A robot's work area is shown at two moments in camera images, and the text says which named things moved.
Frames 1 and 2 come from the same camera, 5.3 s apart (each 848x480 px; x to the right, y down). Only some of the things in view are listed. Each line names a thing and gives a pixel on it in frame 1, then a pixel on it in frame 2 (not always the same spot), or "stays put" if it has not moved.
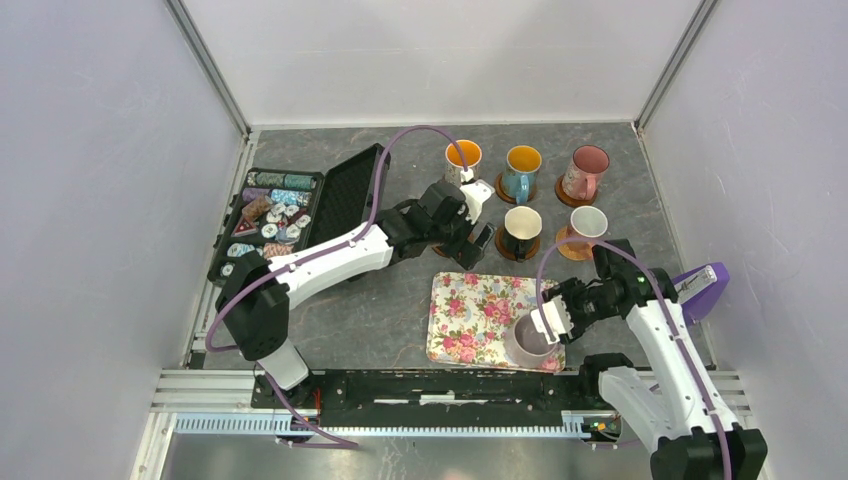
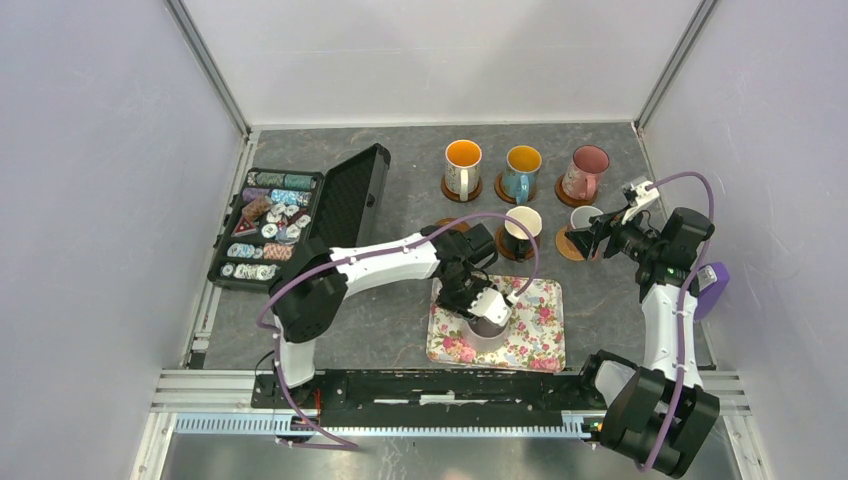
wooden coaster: [505, 252] stays put
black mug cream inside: [522, 225] stays put
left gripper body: [454, 239] → [457, 292]
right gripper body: [584, 305] → [630, 238]
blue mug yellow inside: [520, 175] stays put
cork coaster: [574, 251] stays put
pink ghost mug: [587, 164] stays put
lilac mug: [526, 347] → [483, 334]
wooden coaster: [564, 198] stays put
